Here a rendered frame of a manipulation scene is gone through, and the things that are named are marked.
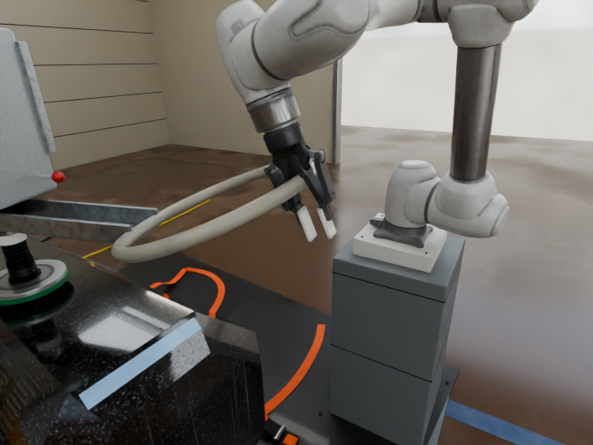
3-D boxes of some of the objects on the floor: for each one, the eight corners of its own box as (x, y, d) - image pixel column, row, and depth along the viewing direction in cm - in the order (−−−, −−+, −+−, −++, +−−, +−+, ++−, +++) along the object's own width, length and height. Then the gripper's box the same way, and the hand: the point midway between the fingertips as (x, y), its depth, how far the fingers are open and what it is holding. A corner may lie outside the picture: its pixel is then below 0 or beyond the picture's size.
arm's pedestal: (356, 348, 205) (364, 214, 173) (452, 383, 181) (481, 236, 149) (313, 418, 165) (312, 260, 134) (429, 474, 142) (461, 299, 110)
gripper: (326, 108, 68) (366, 223, 74) (257, 134, 77) (297, 234, 84) (309, 117, 62) (353, 241, 69) (236, 144, 72) (281, 250, 78)
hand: (317, 222), depth 75 cm, fingers closed on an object, 4 cm apart
